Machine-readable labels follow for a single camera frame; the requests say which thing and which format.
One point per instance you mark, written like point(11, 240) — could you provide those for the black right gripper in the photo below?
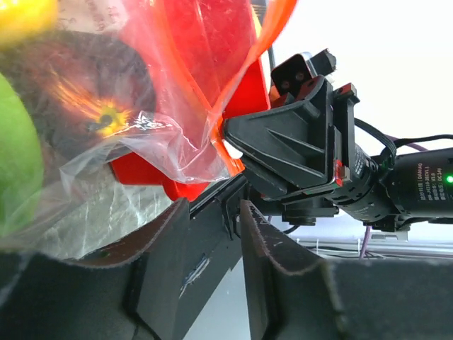
point(301, 155)

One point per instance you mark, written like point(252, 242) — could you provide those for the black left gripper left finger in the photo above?
point(131, 284)

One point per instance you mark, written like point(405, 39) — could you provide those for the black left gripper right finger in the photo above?
point(294, 294)

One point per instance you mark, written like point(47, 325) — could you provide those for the green ridged fruit toy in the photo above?
point(22, 167)

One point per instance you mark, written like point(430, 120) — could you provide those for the clear zip bag orange zipper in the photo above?
point(82, 206)

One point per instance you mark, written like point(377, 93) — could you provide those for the dark red fruit toy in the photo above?
point(79, 88)

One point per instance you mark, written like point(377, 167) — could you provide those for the yellow pear toy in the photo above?
point(21, 19)

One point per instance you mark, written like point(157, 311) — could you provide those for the red plastic bin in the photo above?
point(203, 58)

